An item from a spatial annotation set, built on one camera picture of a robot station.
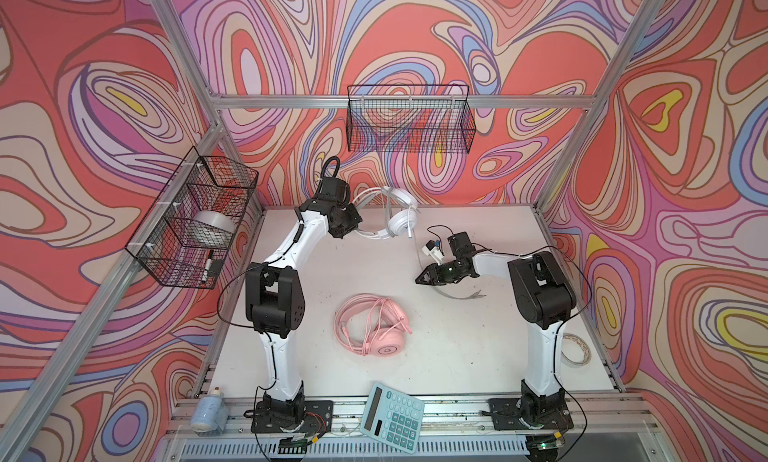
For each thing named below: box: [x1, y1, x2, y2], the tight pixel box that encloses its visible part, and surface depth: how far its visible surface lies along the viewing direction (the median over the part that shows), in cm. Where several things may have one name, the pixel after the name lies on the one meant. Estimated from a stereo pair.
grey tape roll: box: [184, 210, 236, 248], surface depth 73 cm
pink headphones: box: [333, 294, 412, 358], surface depth 82 cm
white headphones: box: [354, 186, 419, 240], surface depth 86 cm
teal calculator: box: [360, 382, 425, 455], surface depth 73 cm
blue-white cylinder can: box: [190, 386, 230, 437], surface depth 70 cm
